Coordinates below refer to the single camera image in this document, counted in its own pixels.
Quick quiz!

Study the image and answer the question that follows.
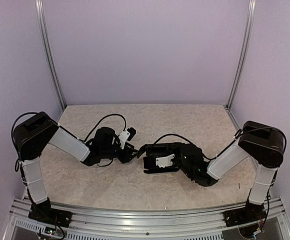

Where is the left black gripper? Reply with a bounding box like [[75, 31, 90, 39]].
[[101, 143, 140, 164]]

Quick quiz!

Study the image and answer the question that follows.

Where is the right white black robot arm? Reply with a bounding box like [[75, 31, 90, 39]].
[[179, 120, 287, 222]]

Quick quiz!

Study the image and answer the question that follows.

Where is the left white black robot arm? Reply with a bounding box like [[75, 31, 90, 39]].
[[11, 111, 137, 223]]

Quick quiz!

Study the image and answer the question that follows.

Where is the small circuit board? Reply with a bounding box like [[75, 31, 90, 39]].
[[37, 226, 59, 237]]

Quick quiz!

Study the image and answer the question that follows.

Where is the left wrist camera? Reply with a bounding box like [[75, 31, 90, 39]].
[[118, 127, 136, 150]]

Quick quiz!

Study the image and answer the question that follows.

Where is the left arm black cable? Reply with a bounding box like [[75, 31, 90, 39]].
[[84, 113, 127, 142]]

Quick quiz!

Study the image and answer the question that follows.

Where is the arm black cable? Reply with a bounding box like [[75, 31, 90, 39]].
[[84, 113, 127, 142], [152, 133, 193, 147]]

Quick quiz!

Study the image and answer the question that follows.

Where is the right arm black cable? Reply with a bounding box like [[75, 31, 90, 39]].
[[152, 133, 193, 147]]

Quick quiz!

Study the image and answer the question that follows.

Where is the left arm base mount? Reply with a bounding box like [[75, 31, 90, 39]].
[[28, 198, 72, 228]]

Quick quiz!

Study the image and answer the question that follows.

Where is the front aluminium frame rail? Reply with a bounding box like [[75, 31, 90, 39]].
[[0, 197, 290, 240]]

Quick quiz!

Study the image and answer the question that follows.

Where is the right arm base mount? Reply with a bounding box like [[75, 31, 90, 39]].
[[223, 200, 267, 227]]

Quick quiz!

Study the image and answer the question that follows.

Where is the left vertical aluminium post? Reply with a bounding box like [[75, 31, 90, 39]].
[[34, 0, 67, 110]]

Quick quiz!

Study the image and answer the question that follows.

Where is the vertical aluminium post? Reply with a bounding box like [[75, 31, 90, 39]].
[[226, 0, 257, 111], [34, 0, 67, 110]]

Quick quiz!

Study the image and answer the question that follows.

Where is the right vertical aluminium post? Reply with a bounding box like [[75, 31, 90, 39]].
[[226, 0, 257, 111]]

